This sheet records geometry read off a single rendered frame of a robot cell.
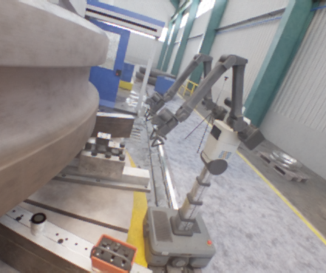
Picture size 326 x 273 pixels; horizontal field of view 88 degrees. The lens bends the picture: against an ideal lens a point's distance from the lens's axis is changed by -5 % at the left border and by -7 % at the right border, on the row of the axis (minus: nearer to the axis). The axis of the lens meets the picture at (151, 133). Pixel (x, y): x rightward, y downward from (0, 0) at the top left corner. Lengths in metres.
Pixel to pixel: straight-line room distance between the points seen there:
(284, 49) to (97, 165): 8.96
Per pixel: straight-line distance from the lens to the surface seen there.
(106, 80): 5.76
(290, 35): 9.84
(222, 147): 1.41
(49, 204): 1.87
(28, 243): 1.23
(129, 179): 2.08
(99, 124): 2.93
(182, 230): 1.95
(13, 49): 0.80
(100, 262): 0.99
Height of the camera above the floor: 1.66
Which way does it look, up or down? 21 degrees down
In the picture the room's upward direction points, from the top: 17 degrees clockwise
